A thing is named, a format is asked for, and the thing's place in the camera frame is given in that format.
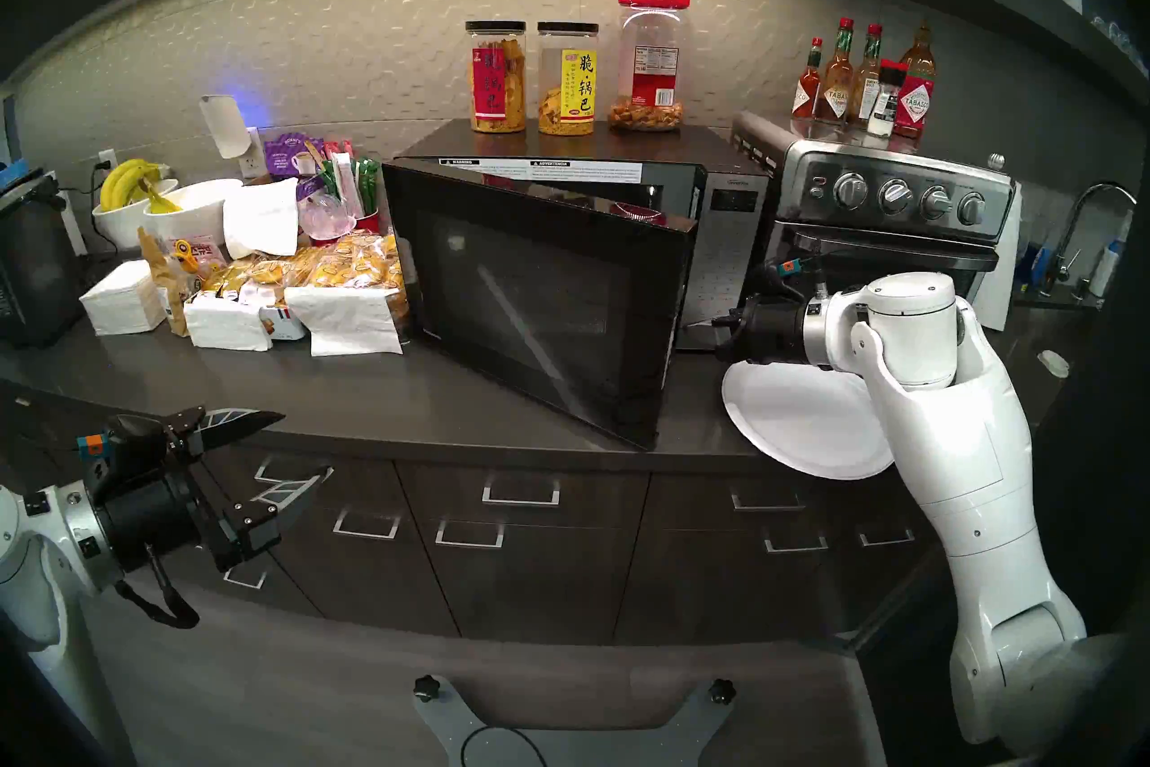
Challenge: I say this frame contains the large white bowl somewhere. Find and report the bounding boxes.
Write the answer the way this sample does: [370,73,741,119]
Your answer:
[144,178,245,258]

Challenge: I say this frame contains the white napkin stack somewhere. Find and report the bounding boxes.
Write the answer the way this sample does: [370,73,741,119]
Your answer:
[79,260,167,337]

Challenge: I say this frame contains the single yellow banana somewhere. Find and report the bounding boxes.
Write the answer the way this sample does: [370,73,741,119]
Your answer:
[137,177,185,215]

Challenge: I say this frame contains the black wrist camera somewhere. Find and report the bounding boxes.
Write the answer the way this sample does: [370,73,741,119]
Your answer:
[76,413,173,498]
[753,257,832,303]

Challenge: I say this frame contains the wrapped pastry heap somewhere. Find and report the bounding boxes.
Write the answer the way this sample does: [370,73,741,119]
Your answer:
[202,229,405,344]

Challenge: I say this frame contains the thick black gripper cable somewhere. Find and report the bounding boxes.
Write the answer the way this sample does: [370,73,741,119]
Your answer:
[112,545,200,630]

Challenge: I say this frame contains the dark wood drawer front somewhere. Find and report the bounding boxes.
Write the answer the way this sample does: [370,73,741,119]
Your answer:
[207,446,405,516]
[413,514,643,647]
[831,496,940,636]
[193,545,324,618]
[649,464,850,522]
[398,460,651,522]
[247,505,459,638]
[615,515,854,647]

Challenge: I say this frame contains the silver toaster oven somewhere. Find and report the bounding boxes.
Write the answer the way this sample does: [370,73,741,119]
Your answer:
[730,111,1021,326]

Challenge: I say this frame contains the white box French flag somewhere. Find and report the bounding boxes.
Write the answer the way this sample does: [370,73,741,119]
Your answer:
[259,305,308,342]

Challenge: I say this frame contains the small red hot sauce bottle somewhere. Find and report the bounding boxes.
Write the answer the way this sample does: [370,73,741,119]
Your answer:
[792,37,825,121]

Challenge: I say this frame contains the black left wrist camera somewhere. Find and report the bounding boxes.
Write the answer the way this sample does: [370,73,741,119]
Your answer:
[76,413,173,498]

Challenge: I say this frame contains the pink packet yellow disc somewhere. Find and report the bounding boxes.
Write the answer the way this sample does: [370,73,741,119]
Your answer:
[171,235,226,281]

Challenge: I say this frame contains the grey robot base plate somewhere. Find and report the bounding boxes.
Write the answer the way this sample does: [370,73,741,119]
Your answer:
[411,675,738,767]

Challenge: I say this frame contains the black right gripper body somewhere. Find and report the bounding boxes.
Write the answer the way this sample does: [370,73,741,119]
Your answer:
[730,293,814,368]

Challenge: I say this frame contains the black glass microwave door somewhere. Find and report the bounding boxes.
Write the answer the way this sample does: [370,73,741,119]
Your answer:
[382,159,700,452]

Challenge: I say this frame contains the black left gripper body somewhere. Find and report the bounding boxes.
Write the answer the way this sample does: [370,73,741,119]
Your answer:
[94,443,245,573]

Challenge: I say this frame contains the clear jar red lid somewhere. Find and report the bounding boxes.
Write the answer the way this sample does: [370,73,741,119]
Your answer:
[609,0,693,133]

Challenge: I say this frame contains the purple tea box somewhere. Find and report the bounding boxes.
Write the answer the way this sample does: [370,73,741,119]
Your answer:
[263,132,326,202]

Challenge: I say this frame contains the brown paper bag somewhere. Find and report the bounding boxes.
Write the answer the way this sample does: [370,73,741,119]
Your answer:
[137,228,191,337]

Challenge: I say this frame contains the small white bowl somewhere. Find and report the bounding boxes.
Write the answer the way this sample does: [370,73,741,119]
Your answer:
[93,178,181,251]

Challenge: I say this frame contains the white pink sachets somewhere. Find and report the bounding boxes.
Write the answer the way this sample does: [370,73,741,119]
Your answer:
[325,141,365,220]

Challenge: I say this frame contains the snack jar red label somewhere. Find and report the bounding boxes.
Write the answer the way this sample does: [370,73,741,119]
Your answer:
[465,19,529,135]

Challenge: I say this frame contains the olive sauce bottle green neck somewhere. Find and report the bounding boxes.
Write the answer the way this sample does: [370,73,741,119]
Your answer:
[849,24,884,128]

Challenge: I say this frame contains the chrome sink faucet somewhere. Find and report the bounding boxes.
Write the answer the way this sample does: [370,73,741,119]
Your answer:
[1042,181,1140,294]

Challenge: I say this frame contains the white round plate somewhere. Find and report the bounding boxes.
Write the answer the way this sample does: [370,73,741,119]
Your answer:
[721,361,897,481]

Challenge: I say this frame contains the white soap bottle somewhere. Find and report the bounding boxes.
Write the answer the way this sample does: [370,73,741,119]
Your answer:
[1089,213,1135,299]

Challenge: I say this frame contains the snack jar yellow label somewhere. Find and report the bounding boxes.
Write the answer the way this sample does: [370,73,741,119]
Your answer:
[537,21,600,137]

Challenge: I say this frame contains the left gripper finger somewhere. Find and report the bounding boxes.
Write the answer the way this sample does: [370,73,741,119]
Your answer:
[220,465,335,564]
[160,406,288,459]

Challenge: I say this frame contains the white plug-in night light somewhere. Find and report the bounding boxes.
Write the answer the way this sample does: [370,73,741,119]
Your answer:
[199,94,252,160]

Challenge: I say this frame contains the clear plastic cutlery bundle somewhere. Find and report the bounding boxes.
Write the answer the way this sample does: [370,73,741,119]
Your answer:
[299,190,358,240]

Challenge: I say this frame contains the large Tabasco bottle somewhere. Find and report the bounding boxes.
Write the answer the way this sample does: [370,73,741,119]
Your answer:
[894,24,940,140]

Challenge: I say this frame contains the yellow banana bunch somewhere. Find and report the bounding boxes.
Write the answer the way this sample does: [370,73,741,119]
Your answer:
[99,158,170,213]

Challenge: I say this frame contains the red sauce bottle green neck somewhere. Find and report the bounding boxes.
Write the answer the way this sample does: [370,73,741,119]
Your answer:
[815,18,856,126]

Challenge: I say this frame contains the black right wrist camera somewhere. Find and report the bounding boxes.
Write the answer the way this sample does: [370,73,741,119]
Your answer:
[753,257,832,303]

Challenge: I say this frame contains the dark open wall shelf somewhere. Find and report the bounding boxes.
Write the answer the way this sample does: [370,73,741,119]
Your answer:
[809,0,1150,106]

